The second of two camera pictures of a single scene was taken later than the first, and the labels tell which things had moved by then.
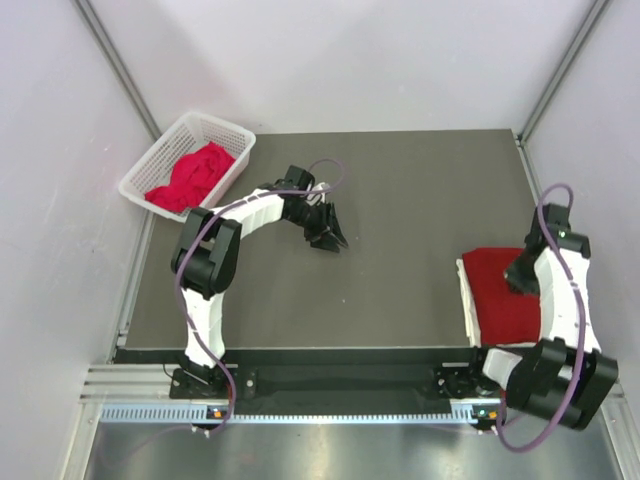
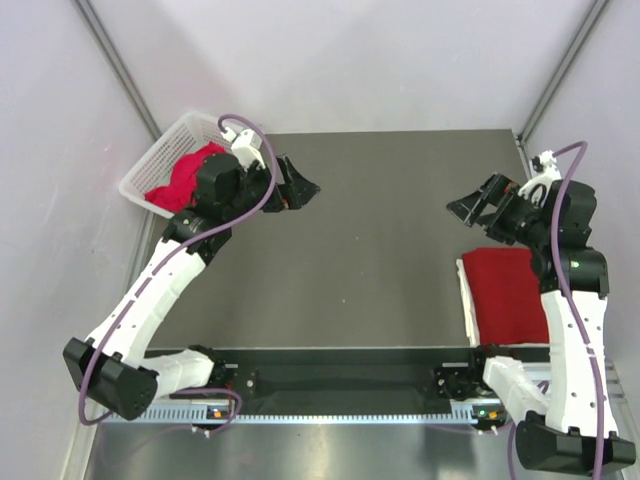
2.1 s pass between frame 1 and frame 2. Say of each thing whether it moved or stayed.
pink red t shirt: stayed
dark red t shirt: stayed
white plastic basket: stayed
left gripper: moved
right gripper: moved
